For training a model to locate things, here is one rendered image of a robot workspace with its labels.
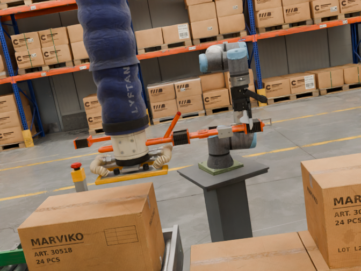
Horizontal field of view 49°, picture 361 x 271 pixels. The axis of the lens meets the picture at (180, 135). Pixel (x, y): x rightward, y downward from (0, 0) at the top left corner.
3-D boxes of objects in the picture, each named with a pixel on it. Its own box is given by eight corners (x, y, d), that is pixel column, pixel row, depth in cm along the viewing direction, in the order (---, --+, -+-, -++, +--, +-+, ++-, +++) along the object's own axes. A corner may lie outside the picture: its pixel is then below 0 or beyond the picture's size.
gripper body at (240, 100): (232, 110, 194) (229, 86, 191) (250, 107, 193) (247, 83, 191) (234, 113, 186) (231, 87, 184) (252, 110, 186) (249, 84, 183)
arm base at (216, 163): (202, 164, 289) (201, 151, 286) (224, 158, 296) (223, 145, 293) (215, 171, 272) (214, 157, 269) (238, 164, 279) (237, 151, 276)
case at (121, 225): (37, 302, 194) (16, 228, 185) (65, 259, 233) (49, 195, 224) (157, 289, 188) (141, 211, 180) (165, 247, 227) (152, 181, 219)
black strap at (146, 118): (98, 135, 181) (96, 126, 180) (108, 125, 204) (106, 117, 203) (147, 127, 180) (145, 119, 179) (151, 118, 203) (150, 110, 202)
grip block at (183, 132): (172, 147, 189) (170, 135, 187) (173, 142, 198) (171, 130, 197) (190, 144, 188) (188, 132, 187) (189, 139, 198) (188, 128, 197)
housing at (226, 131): (218, 138, 189) (217, 129, 188) (217, 135, 196) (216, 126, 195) (233, 136, 189) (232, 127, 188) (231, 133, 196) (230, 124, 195)
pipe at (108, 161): (94, 177, 184) (92, 165, 183) (105, 161, 209) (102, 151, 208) (166, 165, 183) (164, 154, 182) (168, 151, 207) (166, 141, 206)
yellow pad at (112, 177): (95, 185, 183) (93, 175, 182) (99, 178, 193) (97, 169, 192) (167, 174, 182) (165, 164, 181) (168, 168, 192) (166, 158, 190)
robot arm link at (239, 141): (232, 144, 288) (223, 41, 256) (257, 142, 285) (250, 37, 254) (232, 154, 274) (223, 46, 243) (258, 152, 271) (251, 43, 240)
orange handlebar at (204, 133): (76, 158, 192) (74, 151, 192) (90, 143, 222) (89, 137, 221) (266, 129, 188) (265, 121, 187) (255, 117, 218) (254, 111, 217)
